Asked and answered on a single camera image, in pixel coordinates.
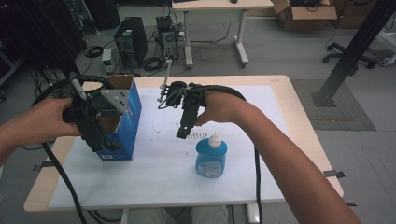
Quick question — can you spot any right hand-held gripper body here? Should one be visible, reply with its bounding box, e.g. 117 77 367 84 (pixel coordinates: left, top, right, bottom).
157 59 207 110

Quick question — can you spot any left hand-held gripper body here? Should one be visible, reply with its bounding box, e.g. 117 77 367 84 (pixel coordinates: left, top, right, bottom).
62 72 131 127

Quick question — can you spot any blue cardboard box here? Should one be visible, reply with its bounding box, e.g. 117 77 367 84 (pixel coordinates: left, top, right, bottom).
92 74 143 162

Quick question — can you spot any blue bottle with white cap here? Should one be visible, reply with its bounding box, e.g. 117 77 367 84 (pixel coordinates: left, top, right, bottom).
195 134 228 179

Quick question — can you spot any person's right hand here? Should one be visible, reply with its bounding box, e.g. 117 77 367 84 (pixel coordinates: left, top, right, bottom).
194 91 250 127

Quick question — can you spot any person's left hand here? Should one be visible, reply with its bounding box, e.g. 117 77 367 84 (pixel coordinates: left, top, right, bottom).
31 97 82 141

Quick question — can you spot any small white power unit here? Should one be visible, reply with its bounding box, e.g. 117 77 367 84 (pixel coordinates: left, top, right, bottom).
101 47 114 75

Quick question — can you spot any white table mat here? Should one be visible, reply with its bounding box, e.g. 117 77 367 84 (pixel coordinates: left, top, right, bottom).
49 85 289 209

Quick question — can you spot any open computer case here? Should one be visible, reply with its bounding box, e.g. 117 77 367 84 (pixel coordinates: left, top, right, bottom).
155 15 180 62

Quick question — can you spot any black tape strip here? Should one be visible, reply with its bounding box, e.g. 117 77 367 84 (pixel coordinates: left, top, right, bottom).
322 169 346 179
32 161 55 172

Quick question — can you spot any black computer tower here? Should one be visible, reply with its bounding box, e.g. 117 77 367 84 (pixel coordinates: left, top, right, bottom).
113 16 149 70

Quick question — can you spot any black curtain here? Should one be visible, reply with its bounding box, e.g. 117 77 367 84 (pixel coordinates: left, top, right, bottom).
0 0 88 76

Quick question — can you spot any person's left leg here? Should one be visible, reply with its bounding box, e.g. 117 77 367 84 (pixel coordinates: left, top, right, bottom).
127 207 177 224

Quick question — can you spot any person's leg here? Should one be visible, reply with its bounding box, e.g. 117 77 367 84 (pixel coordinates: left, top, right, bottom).
127 207 177 224
191 204 230 224

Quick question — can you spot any wooden desk with white legs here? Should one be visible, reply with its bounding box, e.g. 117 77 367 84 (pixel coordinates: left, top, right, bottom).
171 0 275 69

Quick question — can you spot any person's right leg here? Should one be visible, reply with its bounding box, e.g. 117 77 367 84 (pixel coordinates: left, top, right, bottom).
191 204 230 224

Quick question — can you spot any white table leg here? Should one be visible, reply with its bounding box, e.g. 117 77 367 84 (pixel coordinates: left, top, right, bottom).
247 203 261 224

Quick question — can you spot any open brown cardboard box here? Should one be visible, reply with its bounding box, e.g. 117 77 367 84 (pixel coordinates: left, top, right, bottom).
272 0 338 32

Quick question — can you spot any grey floor mat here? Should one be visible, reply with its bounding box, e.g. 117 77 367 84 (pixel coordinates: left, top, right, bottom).
290 78 377 132

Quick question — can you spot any black office chair base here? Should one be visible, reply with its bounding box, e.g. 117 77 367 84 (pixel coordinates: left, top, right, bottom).
321 41 379 70

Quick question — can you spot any black metal stand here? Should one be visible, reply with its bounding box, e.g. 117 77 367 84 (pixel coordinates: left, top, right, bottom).
311 0 396 108

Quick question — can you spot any coiled black cable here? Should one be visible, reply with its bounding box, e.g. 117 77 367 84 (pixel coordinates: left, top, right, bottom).
142 56 163 72
83 45 105 59

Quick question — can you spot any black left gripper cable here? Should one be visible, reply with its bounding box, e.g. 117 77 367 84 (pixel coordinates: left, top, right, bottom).
31 74 115 224

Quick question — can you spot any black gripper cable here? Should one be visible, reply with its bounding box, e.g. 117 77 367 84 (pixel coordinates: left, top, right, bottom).
186 83 264 224
31 74 115 224

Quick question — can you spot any bundle of black floor cables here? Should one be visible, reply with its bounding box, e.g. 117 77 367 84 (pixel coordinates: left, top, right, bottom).
29 66 68 97

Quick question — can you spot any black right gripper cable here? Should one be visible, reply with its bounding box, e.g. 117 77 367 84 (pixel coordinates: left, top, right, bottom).
186 83 264 224

